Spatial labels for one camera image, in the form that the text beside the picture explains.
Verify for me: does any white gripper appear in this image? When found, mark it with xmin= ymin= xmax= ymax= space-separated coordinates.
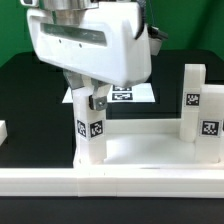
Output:
xmin=26 ymin=1 xmax=151 ymax=111

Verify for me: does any white desk top tray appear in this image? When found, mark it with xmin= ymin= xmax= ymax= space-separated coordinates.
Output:
xmin=73 ymin=119 xmax=224 ymax=169

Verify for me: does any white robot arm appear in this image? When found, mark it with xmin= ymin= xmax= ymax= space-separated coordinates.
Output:
xmin=20 ymin=0 xmax=168 ymax=111

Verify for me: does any white block left edge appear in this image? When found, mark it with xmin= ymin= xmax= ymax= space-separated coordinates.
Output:
xmin=0 ymin=120 xmax=7 ymax=146

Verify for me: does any white marker base plate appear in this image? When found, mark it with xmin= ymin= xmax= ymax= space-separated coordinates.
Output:
xmin=61 ymin=83 xmax=157 ymax=104

